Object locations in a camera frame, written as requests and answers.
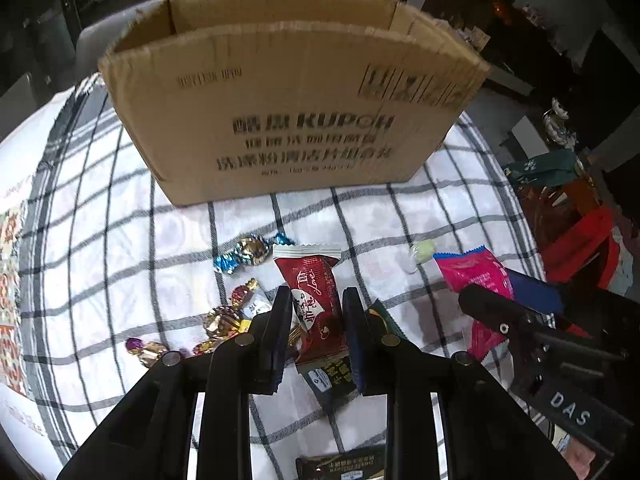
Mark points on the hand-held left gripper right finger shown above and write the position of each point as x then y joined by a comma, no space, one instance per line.
353,345

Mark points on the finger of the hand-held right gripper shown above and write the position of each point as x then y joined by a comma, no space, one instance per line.
535,292
500,317

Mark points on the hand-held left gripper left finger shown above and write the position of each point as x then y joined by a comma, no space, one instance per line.
280,340

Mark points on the pink snack packet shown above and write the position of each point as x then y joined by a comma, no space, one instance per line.
475,272

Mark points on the dark red snack packet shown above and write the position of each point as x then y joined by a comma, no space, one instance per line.
312,280

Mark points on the brown cardboard box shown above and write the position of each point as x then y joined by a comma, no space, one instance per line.
300,85

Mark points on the white silver wrapped candy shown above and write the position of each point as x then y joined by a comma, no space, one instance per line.
260,306

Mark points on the dark green snack packet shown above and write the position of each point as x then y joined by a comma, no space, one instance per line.
330,379

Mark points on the gold striped wrapped candy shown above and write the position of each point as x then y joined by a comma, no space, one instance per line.
225,320

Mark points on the red gold wrapped candy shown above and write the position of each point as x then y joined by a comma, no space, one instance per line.
205,347
242,294

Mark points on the red bag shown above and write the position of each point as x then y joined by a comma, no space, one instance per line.
580,245

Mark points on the blue gold wrapped candy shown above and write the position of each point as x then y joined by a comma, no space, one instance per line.
252,251

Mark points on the pale green wrapped candy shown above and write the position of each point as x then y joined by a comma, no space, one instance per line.
422,251

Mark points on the black snack packet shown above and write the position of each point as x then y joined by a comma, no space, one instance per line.
340,465

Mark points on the dark green bag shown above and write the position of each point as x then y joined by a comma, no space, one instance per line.
542,167

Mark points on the purple gold wrapped candy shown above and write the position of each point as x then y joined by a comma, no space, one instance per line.
145,351

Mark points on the black white plaid cloth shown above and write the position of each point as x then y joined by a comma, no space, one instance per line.
150,240

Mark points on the ceramic figurine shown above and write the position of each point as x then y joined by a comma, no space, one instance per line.
557,122

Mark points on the white printed sheet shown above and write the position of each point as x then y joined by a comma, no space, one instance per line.
20,210

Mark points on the grey chair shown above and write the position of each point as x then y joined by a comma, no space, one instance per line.
97,35

